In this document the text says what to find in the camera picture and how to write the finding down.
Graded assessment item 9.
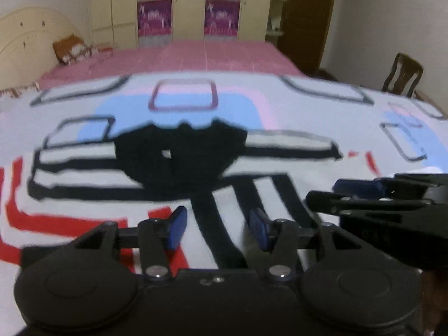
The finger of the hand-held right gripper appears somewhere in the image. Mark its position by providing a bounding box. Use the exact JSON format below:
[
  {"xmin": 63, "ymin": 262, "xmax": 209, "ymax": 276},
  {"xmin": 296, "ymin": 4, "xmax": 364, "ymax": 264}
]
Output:
[
  {"xmin": 305, "ymin": 190, "xmax": 435, "ymax": 218},
  {"xmin": 332, "ymin": 172, "xmax": 448, "ymax": 198}
]

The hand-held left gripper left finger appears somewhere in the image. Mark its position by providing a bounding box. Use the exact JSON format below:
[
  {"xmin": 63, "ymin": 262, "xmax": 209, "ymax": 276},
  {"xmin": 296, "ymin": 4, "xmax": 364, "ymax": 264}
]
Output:
[{"xmin": 72, "ymin": 206, "xmax": 189, "ymax": 283}]

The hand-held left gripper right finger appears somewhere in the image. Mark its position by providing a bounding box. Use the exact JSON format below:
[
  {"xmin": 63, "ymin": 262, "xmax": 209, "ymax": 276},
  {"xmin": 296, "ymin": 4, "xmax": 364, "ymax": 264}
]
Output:
[{"xmin": 249, "ymin": 207, "xmax": 368, "ymax": 283}]

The striped knit sweater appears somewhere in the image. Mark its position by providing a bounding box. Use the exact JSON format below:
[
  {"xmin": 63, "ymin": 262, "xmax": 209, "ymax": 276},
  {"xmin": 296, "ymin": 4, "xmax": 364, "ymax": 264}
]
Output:
[{"xmin": 0, "ymin": 121, "xmax": 382, "ymax": 278}]

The printed quilt with squares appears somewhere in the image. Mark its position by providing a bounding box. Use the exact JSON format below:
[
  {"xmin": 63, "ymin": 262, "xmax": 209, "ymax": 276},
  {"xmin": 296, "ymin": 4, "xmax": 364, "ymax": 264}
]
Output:
[{"xmin": 0, "ymin": 72, "xmax": 448, "ymax": 336}]

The brown wooden chair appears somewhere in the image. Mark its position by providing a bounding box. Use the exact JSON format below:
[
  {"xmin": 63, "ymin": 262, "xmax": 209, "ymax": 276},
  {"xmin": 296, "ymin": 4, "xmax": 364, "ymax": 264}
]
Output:
[{"xmin": 381, "ymin": 52, "xmax": 425, "ymax": 99}]

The pink bed sheet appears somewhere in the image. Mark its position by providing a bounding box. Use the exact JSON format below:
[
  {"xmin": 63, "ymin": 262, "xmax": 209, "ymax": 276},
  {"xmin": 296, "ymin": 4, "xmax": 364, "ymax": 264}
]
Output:
[{"xmin": 37, "ymin": 39, "xmax": 309, "ymax": 91}]

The brown wooden door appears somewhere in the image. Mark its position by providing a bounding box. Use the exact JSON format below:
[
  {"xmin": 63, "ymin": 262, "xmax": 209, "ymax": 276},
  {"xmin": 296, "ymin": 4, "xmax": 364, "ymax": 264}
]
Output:
[{"xmin": 276, "ymin": 0, "xmax": 341, "ymax": 75}]

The cream corner shelf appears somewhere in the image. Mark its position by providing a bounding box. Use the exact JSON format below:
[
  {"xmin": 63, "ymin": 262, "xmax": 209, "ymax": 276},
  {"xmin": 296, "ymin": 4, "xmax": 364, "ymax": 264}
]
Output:
[{"xmin": 265, "ymin": 0, "xmax": 290, "ymax": 47}]

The orange patterned pillow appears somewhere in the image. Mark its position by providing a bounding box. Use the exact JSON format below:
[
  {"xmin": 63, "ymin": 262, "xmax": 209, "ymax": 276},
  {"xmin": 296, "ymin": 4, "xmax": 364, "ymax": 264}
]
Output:
[{"xmin": 52, "ymin": 34, "xmax": 96, "ymax": 66}]

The cream patterned pillow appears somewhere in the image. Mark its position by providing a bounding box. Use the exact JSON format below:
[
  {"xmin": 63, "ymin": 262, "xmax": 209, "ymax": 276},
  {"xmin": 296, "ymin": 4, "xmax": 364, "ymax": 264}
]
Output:
[{"xmin": 0, "ymin": 82, "xmax": 40, "ymax": 101}]

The cream wardrobe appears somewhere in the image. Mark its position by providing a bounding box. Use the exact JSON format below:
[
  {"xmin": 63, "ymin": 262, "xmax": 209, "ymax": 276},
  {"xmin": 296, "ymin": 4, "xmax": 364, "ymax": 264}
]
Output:
[{"xmin": 89, "ymin": 0, "xmax": 288, "ymax": 52}]

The cream bed headboard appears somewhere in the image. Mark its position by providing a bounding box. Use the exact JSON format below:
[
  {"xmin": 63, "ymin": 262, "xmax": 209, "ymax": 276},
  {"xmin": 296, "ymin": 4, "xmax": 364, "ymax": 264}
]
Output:
[{"xmin": 0, "ymin": 6, "xmax": 96, "ymax": 92}]

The purple wall poster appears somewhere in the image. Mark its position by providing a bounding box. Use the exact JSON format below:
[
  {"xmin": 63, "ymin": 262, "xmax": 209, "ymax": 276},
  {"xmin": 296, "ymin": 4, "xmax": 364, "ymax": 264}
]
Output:
[
  {"xmin": 204, "ymin": 0, "xmax": 243, "ymax": 38},
  {"xmin": 137, "ymin": 0, "xmax": 173, "ymax": 38}
]

